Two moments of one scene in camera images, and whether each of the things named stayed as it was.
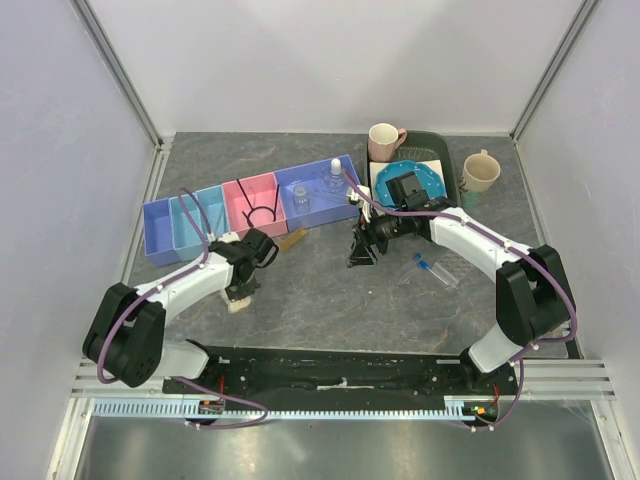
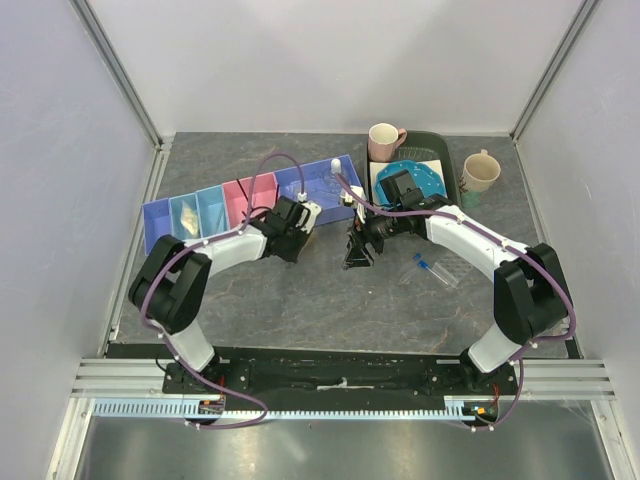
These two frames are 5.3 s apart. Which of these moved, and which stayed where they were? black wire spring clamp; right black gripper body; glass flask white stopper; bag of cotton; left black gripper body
Moved: bag of cotton; left black gripper body
Stayed: black wire spring clamp; glass flask white stopper; right black gripper body
